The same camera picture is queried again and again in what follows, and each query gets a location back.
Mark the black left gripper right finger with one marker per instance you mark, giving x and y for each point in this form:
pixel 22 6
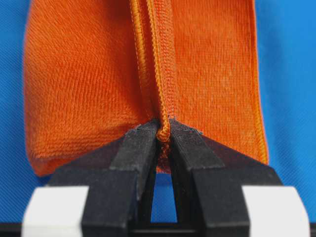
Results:
pixel 225 193

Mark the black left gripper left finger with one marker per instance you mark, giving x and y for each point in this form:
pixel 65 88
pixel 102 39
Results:
pixel 96 195

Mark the orange towel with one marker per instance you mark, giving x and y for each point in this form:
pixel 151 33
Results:
pixel 94 69

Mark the blue table cloth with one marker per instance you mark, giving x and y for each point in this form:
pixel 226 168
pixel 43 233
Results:
pixel 287 71

